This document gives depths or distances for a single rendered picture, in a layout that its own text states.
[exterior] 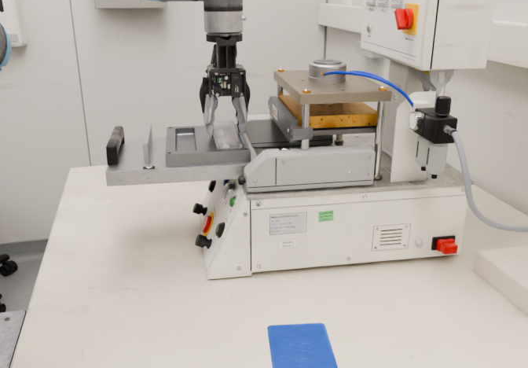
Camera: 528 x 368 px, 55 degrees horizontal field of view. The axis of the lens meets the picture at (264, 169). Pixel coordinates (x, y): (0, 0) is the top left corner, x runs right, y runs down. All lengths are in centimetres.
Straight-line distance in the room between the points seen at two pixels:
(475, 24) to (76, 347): 88
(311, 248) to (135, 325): 36
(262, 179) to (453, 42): 43
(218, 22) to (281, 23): 161
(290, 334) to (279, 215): 23
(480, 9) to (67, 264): 95
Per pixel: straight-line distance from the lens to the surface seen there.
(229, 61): 100
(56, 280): 111
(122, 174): 100
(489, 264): 109
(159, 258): 112
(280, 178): 96
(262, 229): 99
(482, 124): 159
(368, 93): 99
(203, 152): 99
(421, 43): 99
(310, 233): 101
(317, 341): 88
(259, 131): 121
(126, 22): 248
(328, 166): 97
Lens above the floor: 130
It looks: 20 degrees down
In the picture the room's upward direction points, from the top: straight up
